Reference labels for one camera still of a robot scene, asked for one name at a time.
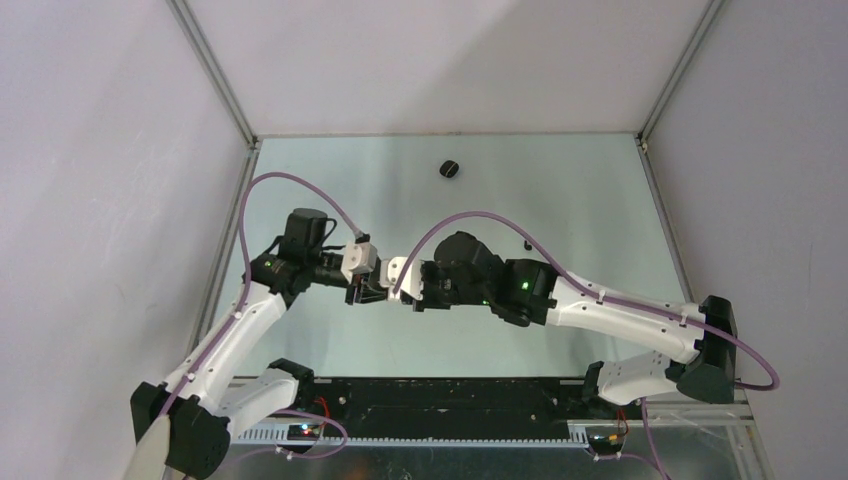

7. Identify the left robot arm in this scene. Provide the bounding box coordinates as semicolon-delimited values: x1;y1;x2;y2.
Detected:
124;208;377;479

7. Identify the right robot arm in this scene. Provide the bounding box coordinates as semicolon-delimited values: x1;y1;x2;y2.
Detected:
392;232;737;418

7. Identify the black earbud charging case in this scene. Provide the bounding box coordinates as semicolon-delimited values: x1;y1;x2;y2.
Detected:
439;160;460;179

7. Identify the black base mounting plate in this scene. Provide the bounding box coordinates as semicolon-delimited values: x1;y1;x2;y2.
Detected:
293;377;641;442

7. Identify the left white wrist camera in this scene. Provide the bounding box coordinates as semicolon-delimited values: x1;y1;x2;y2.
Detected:
340;241;378;284

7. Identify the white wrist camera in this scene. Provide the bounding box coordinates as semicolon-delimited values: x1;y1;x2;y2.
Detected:
340;241;378;284
381;256;424;303

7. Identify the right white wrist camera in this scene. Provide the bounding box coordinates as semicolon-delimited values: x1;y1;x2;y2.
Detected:
381;256;424;303

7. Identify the right aluminium frame post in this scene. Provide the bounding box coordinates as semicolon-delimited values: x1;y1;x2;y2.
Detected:
635;0;730;379

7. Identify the aluminium frame post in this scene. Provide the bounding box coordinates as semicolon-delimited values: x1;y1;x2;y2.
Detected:
166;0;258;148
635;0;730;379

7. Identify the left aluminium frame post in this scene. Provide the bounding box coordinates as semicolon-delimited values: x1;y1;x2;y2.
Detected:
166;0;258;148

